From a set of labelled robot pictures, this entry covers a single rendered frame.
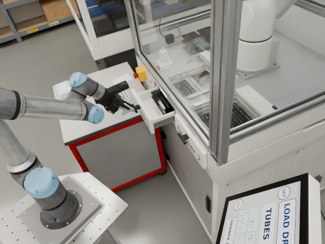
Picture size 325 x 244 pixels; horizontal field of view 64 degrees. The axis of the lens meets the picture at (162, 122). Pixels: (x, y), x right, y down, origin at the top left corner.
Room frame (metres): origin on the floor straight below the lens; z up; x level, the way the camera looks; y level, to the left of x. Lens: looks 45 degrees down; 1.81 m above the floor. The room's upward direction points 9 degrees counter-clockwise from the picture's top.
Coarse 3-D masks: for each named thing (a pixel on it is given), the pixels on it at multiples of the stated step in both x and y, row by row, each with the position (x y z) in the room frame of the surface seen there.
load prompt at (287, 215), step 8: (288, 200) 0.30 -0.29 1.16; (280, 208) 0.29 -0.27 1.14; (288, 208) 0.28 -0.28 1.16; (280, 216) 0.27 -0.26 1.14; (288, 216) 0.26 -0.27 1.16; (280, 224) 0.25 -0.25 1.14; (288, 224) 0.24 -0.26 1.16; (280, 232) 0.23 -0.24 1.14; (288, 232) 0.22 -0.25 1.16; (280, 240) 0.21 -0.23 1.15; (288, 240) 0.21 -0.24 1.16
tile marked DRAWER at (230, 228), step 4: (236, 216) 0.34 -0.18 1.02; (228, 220) 0.35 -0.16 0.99; (232, 220) 0.34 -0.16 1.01; (236, 220) 0.33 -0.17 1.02; (228, 224) 0.33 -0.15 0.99; (232, 224) 0.33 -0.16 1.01; (228, 228) 0.32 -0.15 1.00; (232, 228) 0.31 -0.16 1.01; (224, 232) 0.31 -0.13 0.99; (228, 232) 0.31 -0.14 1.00; (232, 232) 0.30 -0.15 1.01; (224, 236) 0.30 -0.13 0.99; (228, 236) 0.29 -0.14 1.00; (232, 236) 0.29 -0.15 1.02; (224, 240) 0.29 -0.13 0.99; (228, 240) 0.28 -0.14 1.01; (232, 240) 0.28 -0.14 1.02
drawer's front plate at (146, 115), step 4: (132, 92) 1.19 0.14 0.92; (136, 96) 1.13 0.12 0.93; (136, 100) 1.11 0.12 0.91; (140, 100) 1.09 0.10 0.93; (140, 104) 1.06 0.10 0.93; (140, 108) 1.06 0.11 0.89; (144, 108) 1.02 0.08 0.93; (144, 112) 0.99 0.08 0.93; (144, 116) 1.01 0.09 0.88; (148, 116) 0.95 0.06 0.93; (144, 120) 1.03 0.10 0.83; (148, 120) 0.93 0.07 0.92; (148, 124) 0.95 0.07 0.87; (152, 124) 0.93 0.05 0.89; (148, 128) 0.97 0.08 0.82; (152, 128) 0.93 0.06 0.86; (152, 132) 0.93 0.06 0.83
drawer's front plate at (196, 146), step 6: (180, 120) 0.89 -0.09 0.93; (180, 126) 0.88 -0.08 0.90; (186, 126) 0.84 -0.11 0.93; (180, 132) 0.88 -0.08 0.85; (186, 132) 0.81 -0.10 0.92; (192, 138) 0.76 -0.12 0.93; (192, 144) 0.76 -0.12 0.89; (198, 144) 0.72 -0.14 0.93; (192, 150) 0.76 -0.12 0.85; (198, 150) 0.71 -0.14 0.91; (204, 150) 0.69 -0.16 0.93; (198, 156) 0.71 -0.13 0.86; (204, 156) 0.66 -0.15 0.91; (204, 162) 0.66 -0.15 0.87; (204, 168) 0.67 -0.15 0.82
